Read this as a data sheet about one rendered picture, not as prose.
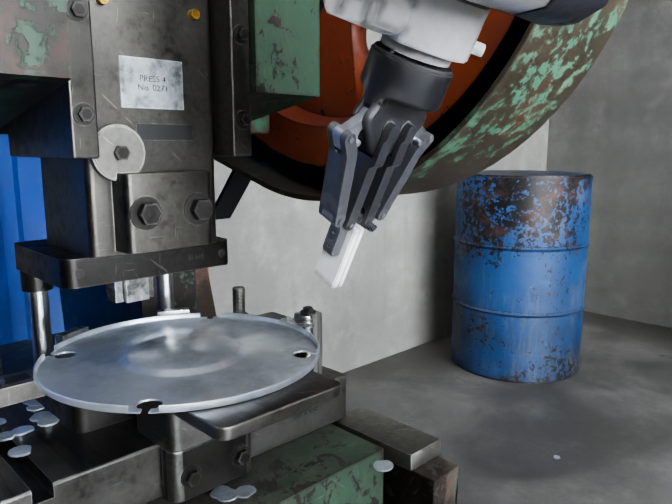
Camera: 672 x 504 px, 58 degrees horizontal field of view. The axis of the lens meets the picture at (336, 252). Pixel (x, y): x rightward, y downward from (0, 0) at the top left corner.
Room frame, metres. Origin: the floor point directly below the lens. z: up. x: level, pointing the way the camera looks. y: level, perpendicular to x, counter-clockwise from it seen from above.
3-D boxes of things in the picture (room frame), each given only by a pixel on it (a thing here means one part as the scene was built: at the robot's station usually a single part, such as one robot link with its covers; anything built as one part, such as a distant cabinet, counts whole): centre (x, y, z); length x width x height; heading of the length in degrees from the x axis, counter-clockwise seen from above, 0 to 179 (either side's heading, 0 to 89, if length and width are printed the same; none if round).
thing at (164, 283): (0.82, 0.23, 0.81); 0.02 x 0.02 x 0.14
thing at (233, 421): (0.59, 0.13, 0.72); 0.25 x 0.14 x 0.14; 44
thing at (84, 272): (0.72, 0.25, 0.86); 0.20 x 0.16 x 0.05; 134
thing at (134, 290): (0.71, 0.24, 0.84); 0.05 x 0.03 x 0.04; 134
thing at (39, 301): (0.70, 0.35, 0.81); 0.02 x 0.02 x 0.14
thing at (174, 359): (0.62, 0.16, 0.78); 0.29 x 0.29 x 0.01
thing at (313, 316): (0.75, 0.04, 0.75); 0.03 x 0.03 x 0.10; 44
